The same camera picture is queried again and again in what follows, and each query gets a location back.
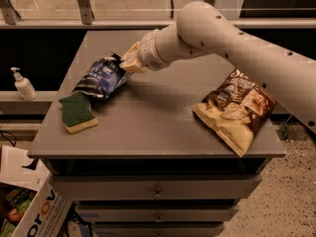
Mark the white pump bottle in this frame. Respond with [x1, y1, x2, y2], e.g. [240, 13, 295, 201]
[11, 67, 38, 101]

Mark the grey drawer cabinet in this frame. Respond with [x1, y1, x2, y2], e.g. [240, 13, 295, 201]
[28, 29, 286, 237]

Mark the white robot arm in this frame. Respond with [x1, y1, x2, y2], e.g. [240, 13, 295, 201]
[120, 1, 316, 132]

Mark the blue chip bag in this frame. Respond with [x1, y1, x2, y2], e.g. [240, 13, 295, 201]
[73, 53, 132, 100]

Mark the green and yellow sponge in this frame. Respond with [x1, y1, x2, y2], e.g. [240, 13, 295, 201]
[58, 93, 98, 133]

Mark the grey metal railing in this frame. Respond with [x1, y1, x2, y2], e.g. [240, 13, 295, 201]
[0, 0, 316, 29]

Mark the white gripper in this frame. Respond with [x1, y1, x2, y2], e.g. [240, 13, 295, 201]
[119, 29, 171, 73]

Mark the brown sea salt chip bag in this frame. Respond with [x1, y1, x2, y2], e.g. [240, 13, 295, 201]
[193, 68, 277, 157]

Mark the white cardboard box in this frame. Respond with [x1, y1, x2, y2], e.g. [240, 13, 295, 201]
[0, 145, 71, 237]

